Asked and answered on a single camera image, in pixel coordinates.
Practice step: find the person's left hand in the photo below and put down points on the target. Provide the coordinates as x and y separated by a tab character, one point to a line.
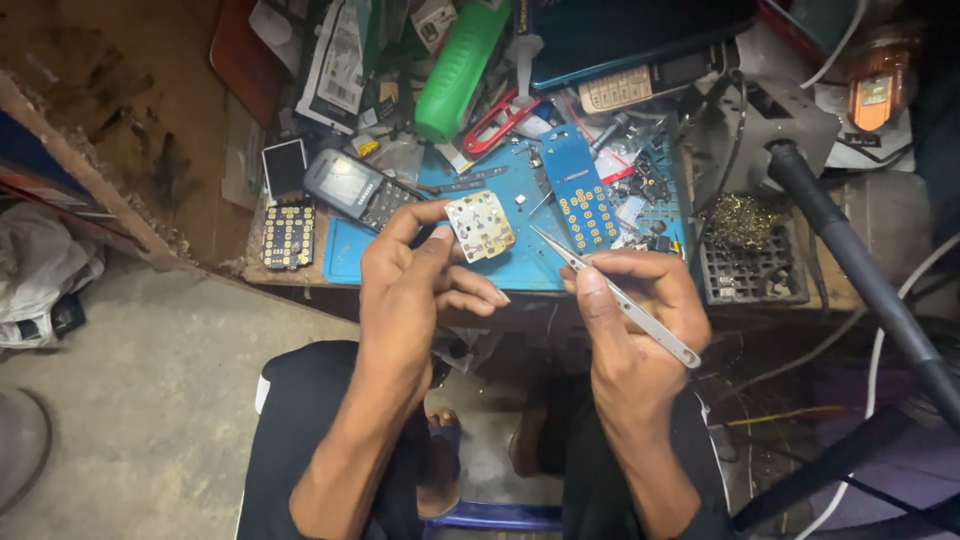
405	277

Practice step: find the person's right hand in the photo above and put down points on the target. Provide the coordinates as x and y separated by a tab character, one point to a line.
637	330

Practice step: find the silver metal tweezers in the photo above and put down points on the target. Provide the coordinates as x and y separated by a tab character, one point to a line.
622	300

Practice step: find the white keypad membrane sheet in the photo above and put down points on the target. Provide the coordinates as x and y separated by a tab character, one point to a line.
481	225

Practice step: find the grey bar phone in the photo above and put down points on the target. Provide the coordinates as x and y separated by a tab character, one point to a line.
356	187

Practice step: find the blue silicone work mat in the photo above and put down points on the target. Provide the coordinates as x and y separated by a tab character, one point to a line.
525	255

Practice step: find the black gold keypad circuit board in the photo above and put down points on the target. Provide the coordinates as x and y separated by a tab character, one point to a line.
288	235

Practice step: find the black grid tray with brass wool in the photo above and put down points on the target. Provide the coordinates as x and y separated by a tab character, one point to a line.
750	255

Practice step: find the heap of small phone parts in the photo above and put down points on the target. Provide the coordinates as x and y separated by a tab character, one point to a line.
645	195

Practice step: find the blue phone circuit board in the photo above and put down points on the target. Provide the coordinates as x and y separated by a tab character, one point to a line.
579	191

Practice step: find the small phone display screen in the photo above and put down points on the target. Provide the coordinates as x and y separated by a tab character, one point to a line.
284	169

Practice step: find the person's black trousers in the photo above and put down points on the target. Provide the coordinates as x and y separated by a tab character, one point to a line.
330	442

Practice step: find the person's foot in sandal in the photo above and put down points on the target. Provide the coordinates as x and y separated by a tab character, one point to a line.
441	461

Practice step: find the green plastic bottle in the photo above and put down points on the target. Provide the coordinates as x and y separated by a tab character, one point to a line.
459	71

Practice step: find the white barcode packet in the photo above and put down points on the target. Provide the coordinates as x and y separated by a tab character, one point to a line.
335	64

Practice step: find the blue plastic stool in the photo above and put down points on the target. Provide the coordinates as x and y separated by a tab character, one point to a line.
495	517

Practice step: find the grey soldering station stand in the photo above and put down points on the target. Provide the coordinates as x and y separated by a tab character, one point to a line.
772	127

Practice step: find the beige keypad bar phone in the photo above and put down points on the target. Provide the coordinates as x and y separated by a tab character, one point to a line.
649	81

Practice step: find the clear syringe tube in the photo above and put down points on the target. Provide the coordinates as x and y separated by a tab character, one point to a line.
525	56

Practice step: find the brown flat case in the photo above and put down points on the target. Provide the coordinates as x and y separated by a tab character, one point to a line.
244	60

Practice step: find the dark blue smartphone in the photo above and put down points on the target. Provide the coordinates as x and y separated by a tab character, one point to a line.
637	34

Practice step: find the orange translucent container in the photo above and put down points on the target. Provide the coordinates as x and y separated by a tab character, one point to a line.
879	79

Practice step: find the white plastic bag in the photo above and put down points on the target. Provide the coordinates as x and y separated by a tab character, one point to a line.
41	274

